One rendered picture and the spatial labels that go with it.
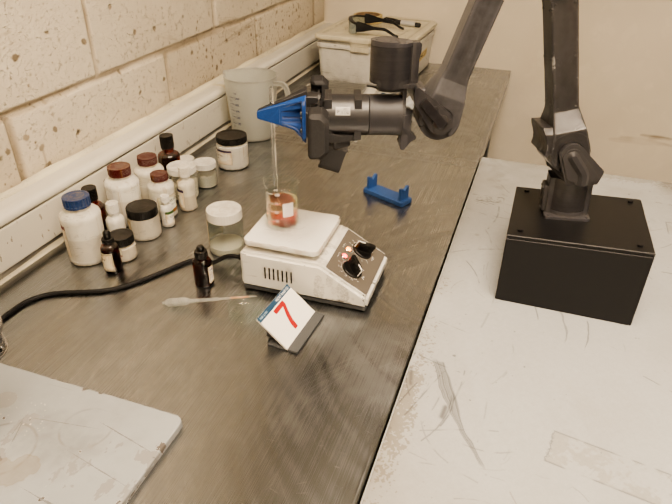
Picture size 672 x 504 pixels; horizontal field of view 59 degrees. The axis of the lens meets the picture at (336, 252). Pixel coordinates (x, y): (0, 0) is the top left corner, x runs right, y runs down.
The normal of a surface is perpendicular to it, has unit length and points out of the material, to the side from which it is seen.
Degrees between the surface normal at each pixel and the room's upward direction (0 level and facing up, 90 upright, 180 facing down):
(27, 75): 90
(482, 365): 0
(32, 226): 90
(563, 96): 86
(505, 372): 0
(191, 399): 0
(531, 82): 90
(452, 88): 58
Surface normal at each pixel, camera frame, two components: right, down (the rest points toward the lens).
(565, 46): 0.02, 0.47
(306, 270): -0.30, 0.50
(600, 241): -0.01, -0.88
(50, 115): 0.94, 0.18
